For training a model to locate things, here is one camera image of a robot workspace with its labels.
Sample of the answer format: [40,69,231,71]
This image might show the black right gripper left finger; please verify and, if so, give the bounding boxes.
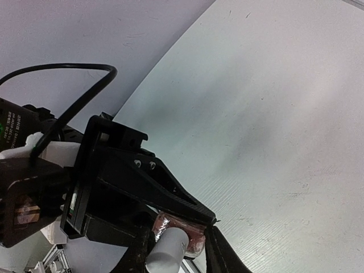
[111,227,156,273]

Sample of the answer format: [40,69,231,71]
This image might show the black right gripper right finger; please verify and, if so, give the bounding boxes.
[204,226,251,273]

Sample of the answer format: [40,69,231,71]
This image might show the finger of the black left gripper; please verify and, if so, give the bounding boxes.
[95,148,216,225]

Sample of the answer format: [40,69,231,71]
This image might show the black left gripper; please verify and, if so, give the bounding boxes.
[1,98,150,247]

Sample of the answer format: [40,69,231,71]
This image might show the pink nail polish bottle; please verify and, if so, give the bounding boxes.
[152,212,206,259]

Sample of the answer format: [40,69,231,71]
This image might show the white nail polish cap brush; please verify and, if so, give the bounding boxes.
[146,227,189,273]

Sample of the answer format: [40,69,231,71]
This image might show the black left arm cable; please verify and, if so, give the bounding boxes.
[0,63,118,167]

